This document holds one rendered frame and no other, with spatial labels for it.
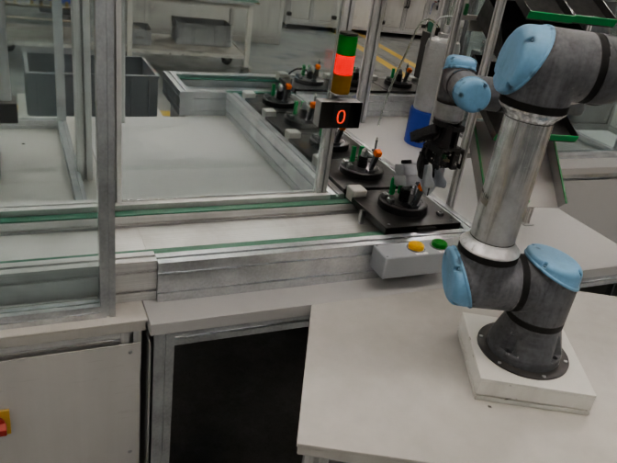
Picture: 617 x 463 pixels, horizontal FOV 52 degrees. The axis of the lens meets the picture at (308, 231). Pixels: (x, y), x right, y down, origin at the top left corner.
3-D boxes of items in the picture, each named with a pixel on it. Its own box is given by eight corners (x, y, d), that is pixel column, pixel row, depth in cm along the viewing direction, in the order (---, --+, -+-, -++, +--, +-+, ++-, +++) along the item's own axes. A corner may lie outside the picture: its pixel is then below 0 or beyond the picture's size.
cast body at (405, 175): (420, 185, 175) (419, 159, 174) (406, 186, 173) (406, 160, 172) (403, 183, 183) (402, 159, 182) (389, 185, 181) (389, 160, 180)
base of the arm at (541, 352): (568, 378, 128) (585, 338, 123) (494, 367, 127) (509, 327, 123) (546, 333, 141) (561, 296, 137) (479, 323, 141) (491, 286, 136)
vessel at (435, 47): (452, 114, 264) (475, 19, 247) (423, 114, 258) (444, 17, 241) (433, 104, 275) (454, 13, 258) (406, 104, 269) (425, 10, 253)
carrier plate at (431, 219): (459, 229, 176) (461, 221, 175) (384, 235, 167) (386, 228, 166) (414, 193, 195) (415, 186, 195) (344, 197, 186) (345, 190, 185)
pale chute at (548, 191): (558, 208, 190) (567, 203, 186) (520, 207, 187) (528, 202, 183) (542, 123, 198) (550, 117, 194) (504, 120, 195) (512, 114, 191)
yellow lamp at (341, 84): (352, 95, 168) (355, 76, 166) (335, 95, 166) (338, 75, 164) (343, 89, 172) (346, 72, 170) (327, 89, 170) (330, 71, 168)
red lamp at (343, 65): (355, 76, 166) (358, 57, 164) (338, 75, 164) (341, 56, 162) (347, 71, 170) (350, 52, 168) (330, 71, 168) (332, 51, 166)
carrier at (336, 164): (411, 191, 197) (420, 153, 191) (342, 195, 187) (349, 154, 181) (375, 163, 216) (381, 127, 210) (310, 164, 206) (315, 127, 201)
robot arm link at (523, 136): (518, 324, 124) (620, 39, 99) (443, 318, 122) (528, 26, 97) (499, 291, 134) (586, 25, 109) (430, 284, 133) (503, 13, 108)
